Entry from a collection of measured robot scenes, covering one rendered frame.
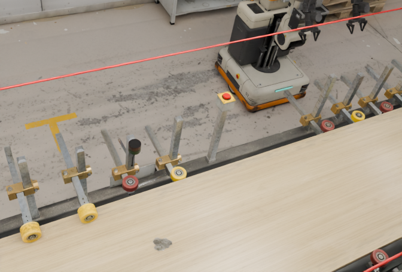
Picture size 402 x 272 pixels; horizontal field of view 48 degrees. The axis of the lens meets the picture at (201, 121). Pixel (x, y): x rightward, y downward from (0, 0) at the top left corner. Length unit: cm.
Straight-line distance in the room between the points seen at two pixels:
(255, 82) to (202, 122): 58
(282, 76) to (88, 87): 170
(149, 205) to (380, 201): 122
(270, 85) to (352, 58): 143
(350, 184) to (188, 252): 99
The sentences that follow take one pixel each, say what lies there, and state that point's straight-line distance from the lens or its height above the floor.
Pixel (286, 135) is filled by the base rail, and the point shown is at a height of 70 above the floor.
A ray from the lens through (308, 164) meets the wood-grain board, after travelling 256.
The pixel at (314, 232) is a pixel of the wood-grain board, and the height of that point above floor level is 90.
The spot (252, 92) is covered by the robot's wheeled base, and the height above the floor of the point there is 26.
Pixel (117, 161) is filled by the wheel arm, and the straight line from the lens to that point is 241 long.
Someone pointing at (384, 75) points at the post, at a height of 105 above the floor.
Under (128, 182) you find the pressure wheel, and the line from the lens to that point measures 227.
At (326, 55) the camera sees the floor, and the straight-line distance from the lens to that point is 498.
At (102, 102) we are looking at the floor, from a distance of 391.
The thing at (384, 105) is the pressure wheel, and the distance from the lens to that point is 315.
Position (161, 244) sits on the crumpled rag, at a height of 91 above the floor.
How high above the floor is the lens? 277
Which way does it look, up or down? 46 degrees down
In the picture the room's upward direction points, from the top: 12 degrees clockwise
